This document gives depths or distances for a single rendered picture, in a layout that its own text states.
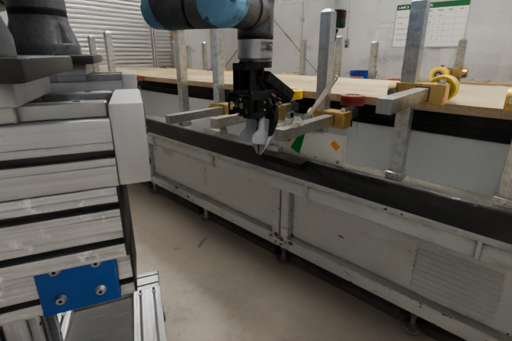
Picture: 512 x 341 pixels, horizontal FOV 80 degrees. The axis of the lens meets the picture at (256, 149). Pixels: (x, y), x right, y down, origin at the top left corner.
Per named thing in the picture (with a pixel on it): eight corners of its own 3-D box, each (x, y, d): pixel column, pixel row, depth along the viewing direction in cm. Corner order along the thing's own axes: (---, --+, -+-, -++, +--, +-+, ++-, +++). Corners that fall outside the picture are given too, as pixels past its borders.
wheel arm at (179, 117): (171, 126, 109) (169, 114, 108) (165, 125, 111) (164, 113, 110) (252, 110, 140) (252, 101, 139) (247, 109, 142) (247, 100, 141)
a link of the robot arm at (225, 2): (178, 28, 53) (213, 32, 63) (235, 25, 49) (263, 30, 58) (175, -23, 51) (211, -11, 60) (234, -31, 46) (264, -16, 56)
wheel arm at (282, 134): (283, 145, 77) (283, 129, 75) (273, 142, 79) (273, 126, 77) (357, 119, 108) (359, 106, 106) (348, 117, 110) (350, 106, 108)
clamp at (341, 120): (343, 129, 93) (344, 113, 91) (305, 123, 102) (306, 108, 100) (351, 126, 97) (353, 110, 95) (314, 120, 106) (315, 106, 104)
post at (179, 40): (184, 126, 149) (177, 27, 136) (178, 125, 152) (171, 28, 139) (191, 125, 152) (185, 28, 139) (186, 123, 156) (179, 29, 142)
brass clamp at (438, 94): (442, 106, 74) (446, 84, 72) (385, 100, 82) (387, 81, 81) (447, 103, 78) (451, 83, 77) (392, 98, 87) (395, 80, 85)
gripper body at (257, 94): (227, 117, 68) (225, 61, 64) (253, 112, 74) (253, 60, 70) (253, 122, 63) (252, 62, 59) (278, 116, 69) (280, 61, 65)
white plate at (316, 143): (342, 167, 96) (345, 136, 93) (276, 151, 112) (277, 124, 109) (343, 167, 96) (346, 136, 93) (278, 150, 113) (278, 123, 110)
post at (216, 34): (220, 142, 134) (216, 25, 120) (215, 141, 137) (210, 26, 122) (226, 141, 137) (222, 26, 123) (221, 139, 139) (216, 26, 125)
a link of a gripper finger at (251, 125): (235, 155, 71) (235, 116, 69) (253, 150, 76) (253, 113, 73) (245, 158, 69) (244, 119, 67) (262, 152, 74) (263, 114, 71)
